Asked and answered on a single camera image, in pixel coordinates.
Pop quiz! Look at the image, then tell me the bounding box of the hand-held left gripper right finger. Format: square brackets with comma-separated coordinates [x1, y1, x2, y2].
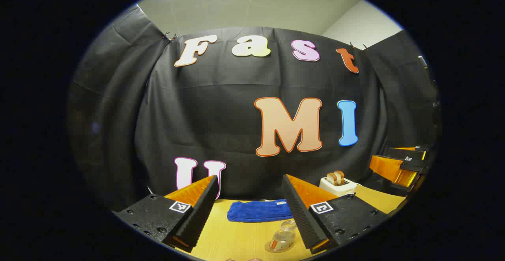
[282, 174, 389, 254]

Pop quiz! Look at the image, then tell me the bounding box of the white toaster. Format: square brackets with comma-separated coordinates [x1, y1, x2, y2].
[320, 176, 357, 197]

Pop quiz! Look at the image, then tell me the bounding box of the clear plastic water bottle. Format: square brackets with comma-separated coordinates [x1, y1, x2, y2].
[264, 219, 297, 253]

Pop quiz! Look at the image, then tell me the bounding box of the black backdrop cloth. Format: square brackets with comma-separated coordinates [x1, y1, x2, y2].
[67, 4, 440, 214]

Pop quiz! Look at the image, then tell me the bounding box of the blue towel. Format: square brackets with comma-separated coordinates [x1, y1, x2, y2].
[227, 200, 293, 223]

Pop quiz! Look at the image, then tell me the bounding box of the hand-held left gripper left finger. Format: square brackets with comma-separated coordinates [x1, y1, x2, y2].
[112, 175, 219, 253]

